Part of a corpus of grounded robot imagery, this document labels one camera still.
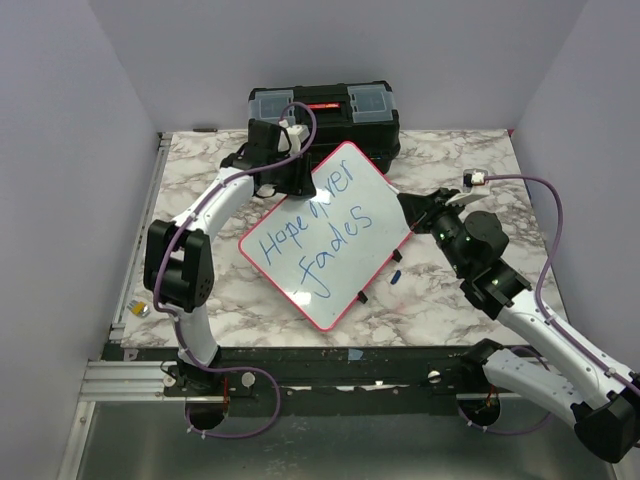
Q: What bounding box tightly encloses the black mounting rail base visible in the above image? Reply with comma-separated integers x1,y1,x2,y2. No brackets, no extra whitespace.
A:
101,344,508,424

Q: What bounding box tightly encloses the yellow grey small connector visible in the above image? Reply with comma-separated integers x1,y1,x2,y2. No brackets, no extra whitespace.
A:
127,299,150,318

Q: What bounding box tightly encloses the aluminium frame rail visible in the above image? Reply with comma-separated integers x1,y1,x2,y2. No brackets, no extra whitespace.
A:
108,132,173,343

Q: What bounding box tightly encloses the pink-framed whiteboard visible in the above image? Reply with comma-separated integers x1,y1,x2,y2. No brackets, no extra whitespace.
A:
238,142,411,331

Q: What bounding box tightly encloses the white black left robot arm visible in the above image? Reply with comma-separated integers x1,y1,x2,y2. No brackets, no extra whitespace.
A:
143,118,318,395

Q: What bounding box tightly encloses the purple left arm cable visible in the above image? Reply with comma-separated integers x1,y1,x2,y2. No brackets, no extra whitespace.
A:
152,101,319,441

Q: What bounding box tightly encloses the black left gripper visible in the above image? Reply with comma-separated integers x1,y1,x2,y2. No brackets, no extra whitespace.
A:
266,150,315,196

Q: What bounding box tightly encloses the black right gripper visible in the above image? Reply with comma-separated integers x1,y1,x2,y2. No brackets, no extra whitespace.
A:
399,187,469,276

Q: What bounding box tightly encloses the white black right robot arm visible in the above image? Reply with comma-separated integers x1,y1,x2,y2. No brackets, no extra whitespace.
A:
397,188,639,463

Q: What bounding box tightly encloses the black plastic toolbox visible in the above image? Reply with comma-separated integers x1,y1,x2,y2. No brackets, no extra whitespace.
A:
248,80,400,173

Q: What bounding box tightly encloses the blue marker cap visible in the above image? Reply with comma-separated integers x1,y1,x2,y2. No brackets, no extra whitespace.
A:
390,270,402,285

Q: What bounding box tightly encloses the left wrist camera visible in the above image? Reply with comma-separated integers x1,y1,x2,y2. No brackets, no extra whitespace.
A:
278,119,310,155

